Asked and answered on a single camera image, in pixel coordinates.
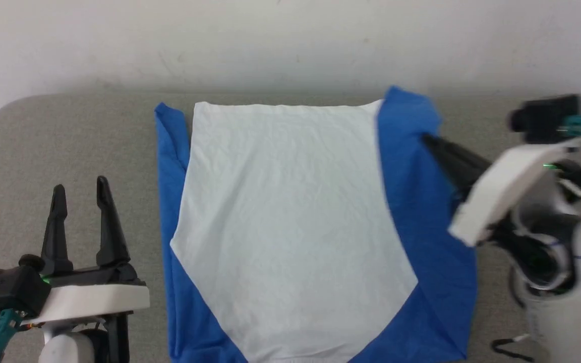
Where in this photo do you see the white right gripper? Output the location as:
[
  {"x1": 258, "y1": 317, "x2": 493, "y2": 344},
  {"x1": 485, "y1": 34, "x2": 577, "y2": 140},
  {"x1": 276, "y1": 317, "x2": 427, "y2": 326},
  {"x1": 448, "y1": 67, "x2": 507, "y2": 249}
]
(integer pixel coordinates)
[{"x1": 421, "y1": 133, "x2": 581, "y2": 248}]

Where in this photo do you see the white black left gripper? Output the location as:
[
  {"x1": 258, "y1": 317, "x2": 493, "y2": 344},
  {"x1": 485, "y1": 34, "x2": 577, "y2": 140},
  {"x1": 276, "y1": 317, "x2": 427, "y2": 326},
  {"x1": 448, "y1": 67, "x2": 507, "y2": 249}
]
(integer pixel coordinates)
[{"x1": 18, "y1": 175, "x2": 151, "y2": 363}]

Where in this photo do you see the teal left camera cable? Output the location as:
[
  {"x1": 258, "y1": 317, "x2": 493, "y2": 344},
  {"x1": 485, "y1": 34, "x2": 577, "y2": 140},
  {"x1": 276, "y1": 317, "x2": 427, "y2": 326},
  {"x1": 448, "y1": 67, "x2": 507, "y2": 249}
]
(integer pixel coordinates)
[{"x1": 0, "y1": 309, "x2": 23, "y2": 363}]

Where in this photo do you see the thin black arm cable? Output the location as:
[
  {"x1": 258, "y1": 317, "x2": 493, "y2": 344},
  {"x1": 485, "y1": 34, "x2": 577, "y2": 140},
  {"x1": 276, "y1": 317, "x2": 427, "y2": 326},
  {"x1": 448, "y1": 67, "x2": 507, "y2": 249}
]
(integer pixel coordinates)
[{"x1": 490, "y1": 334, "x2": 541, "y2": 362}]

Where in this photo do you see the grey fabric sofa cushion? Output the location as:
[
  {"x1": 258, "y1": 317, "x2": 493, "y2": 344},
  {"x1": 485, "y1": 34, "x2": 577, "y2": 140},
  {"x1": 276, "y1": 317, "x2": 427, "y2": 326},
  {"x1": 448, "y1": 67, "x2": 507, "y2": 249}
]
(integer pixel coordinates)
[{"x1": 0, "y1": 90, "x2": 581, "y2": 363}]

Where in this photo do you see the blue and white shirt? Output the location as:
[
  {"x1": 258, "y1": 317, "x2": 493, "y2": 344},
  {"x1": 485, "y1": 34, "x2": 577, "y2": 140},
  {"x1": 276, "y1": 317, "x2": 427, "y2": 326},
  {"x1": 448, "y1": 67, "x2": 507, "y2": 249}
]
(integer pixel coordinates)
[{"x1": 153, "y1": 85, "x2": 479, "y2": 363}]

